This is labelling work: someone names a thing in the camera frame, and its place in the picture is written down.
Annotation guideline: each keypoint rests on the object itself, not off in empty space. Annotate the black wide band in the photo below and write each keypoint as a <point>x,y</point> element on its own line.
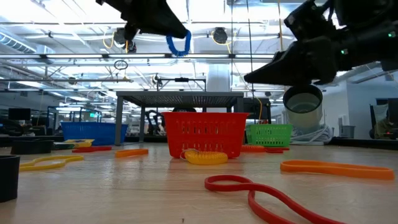
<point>8,179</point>
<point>31,147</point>

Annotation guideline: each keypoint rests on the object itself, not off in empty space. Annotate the yellow rubber band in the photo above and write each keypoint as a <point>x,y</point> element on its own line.
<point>28,169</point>

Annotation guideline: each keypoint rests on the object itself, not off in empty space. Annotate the orange rubber band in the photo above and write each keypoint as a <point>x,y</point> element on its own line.
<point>342,171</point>
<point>130,154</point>

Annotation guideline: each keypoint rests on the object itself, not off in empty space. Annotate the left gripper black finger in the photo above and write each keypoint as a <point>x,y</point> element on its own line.
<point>130,32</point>
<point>155,18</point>

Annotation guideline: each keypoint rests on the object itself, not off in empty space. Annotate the green plastic basket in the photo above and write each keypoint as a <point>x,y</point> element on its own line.
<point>270,136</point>

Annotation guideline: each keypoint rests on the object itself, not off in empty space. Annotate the black computer monitor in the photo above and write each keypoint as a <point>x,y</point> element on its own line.
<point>19,114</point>

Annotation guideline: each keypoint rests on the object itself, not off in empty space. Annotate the grey waste bin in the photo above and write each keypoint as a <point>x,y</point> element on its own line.
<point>347,132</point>

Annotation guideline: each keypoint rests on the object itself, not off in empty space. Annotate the blue coil wristband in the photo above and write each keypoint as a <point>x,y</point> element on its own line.
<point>188,40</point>

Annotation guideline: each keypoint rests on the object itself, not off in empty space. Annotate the blue plastic basket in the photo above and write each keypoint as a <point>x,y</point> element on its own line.
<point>93,133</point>

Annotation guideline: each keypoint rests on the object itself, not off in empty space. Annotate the thin red rubber band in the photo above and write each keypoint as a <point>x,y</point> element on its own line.
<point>90,150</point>
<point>276,150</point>

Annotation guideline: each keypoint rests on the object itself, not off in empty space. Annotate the yellow coil wristband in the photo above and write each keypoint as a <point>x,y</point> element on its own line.
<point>205,158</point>

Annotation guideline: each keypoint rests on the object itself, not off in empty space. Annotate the yellow carded package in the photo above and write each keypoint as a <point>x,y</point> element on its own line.
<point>79,143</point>

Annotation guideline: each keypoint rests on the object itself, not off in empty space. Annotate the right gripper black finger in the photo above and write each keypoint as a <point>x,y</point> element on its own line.
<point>311,21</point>
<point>304,65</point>

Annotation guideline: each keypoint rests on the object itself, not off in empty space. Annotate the red plastic basket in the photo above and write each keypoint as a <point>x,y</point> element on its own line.
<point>205,133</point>

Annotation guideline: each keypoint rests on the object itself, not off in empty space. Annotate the grey perforated metal shelf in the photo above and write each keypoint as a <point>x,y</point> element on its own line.
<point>180,99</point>

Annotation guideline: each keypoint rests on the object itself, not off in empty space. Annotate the long red rubber band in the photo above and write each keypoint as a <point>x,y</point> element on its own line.
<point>209,184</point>

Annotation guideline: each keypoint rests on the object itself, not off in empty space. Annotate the orange coil wristband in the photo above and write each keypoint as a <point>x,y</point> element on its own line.
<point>253,148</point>

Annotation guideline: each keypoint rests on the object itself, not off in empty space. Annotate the black aluminium frame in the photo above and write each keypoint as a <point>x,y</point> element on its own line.
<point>373,143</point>

